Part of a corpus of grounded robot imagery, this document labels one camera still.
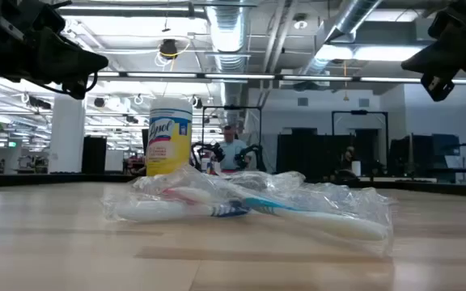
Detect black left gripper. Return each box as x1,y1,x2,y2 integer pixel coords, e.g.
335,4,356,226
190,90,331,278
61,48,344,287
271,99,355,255
0,0,109,82

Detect red white toothbrush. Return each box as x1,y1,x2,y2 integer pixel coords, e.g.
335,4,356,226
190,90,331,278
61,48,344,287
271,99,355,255
131,164,226,205

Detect white square column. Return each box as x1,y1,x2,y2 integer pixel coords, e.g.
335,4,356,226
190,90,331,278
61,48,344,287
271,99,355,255
49,95,87,174

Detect dark desk monitors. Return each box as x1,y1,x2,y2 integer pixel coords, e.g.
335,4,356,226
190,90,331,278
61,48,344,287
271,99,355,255
388,133,460,183

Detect black cabinet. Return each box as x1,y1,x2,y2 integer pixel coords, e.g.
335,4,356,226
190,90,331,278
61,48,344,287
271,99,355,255
81,136,108,175

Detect yellow Lysol wipes canister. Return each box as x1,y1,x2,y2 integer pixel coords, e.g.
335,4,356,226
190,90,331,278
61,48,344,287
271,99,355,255
146,97,194,177

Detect person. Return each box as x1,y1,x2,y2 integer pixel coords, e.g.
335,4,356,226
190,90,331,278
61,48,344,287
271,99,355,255
340,145,358,171
218,124,254,173

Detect round ceiling detector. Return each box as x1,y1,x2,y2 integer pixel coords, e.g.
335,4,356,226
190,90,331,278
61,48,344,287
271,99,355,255
292,13,309,31

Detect black partition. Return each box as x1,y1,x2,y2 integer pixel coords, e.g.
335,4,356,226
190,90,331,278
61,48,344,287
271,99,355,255
276,133,379,179

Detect wrapped dark-blue striped toothbrush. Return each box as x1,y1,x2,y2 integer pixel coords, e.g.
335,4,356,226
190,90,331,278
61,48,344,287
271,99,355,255
102,192,254,223

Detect clear bag of cotton swabs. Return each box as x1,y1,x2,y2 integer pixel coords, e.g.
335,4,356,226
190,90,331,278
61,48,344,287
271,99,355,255
222,170,307,193

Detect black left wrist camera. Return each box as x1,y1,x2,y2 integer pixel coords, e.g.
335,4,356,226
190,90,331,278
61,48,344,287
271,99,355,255
61,71,97,100

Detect black ceiling cable reel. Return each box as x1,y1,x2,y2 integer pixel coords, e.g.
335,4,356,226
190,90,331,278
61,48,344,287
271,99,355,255
159,38,180,61

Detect black background rig frame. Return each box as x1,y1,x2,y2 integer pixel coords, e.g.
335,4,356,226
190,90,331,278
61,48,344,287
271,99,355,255
201,105,263,173
332,109,390,179

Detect silver ventilation duct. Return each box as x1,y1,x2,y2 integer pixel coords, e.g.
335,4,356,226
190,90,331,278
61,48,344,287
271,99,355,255
205,0,251,126
297,0,383,78

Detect black table frame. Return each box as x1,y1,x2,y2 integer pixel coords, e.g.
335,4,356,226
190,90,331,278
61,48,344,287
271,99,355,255
0,171,466,199

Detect long ceiling light rail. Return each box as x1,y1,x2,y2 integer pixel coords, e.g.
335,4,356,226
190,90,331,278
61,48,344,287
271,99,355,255
89,70,466,85

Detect wrapped blue handle toothbrush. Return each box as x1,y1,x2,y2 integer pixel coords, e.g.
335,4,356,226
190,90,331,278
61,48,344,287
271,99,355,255
236,183,396,258

